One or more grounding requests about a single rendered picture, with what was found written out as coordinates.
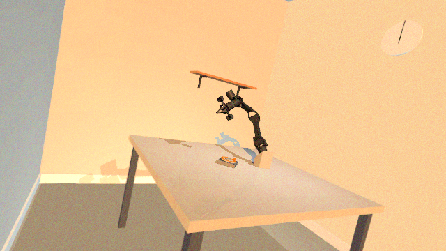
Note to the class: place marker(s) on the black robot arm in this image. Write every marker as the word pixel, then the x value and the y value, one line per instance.
pixel 259 142

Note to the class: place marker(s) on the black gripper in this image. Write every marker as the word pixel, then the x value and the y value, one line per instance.
pixel 228 106

